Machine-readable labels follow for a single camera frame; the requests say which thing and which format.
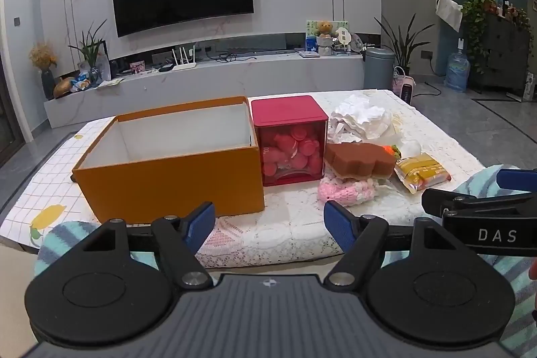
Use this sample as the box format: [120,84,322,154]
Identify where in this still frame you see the orange cardboard box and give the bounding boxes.
[72,96,266,224]

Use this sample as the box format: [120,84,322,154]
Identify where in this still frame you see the yellow snack packet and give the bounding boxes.
[393,153,451,194]

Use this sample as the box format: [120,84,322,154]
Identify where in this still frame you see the pile of pink round puffs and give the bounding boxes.
[261,129,326,178]

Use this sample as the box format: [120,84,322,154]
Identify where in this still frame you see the white cloth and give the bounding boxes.
[328,94,393,144]

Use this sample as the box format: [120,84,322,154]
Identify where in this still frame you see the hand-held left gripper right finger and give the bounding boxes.
[324,200,461,288]

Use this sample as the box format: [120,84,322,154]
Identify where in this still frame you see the white router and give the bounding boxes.
[170,43,198,71]

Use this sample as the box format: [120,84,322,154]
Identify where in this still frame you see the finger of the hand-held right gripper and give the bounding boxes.
[495,168,537,196]
[421,187,537,217]

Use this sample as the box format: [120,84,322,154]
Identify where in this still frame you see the pink and white heater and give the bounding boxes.
[392,66,416,104]

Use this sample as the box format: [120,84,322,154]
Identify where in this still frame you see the green potted plant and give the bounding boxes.
[69,20,110,86]

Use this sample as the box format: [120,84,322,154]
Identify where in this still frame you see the blue snack packets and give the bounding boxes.
[73,73,101,90]

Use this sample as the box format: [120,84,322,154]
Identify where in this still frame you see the white lace tablecloth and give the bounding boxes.
[73,89,510,270]

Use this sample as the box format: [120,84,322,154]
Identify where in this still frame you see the ivy plant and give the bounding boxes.
[461,0,498,73]

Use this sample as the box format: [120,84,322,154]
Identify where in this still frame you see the dried yellow flowers in vase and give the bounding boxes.
[29,41,57,101]

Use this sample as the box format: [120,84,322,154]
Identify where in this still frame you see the person's right leg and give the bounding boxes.
[378,164,537,358]

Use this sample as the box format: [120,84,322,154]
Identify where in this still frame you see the black cables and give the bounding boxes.
[216,52,256,63]

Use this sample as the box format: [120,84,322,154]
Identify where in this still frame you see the brown sponge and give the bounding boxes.
[325,143,397,179]

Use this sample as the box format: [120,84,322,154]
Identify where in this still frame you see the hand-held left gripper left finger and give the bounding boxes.
[80,202,215,291]

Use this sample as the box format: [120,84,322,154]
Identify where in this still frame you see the white marble television cabinet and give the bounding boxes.
[44,54,365,128]

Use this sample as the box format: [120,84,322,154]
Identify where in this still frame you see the grey trash bin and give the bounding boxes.
[363,48,396,91]

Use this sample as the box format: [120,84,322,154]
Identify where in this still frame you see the pink knitted cloth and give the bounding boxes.
[318,173,389,203]

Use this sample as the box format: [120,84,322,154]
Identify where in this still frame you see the tall leafy floor plant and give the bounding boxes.
[375,15,435,69]

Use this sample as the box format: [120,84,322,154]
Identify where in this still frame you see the blue water bottle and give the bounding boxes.
[445,51,471,92]

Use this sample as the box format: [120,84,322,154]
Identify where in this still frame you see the white hanging towel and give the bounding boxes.
[434,0,464,32]

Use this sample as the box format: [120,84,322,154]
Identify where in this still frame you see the golden round ornament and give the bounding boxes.
[54,77,76,99]

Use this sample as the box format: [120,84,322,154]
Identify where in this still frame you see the dark drawer cabinet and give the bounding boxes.
[470,12,531,88]

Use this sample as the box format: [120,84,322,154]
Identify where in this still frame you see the green picture card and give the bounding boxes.
[306,19,350,38]

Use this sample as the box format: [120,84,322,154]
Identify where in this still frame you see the red cube box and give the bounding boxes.
[250,95,329,188]

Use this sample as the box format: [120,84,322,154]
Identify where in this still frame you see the clear plastic bag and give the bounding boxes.
[394,138,422,159]

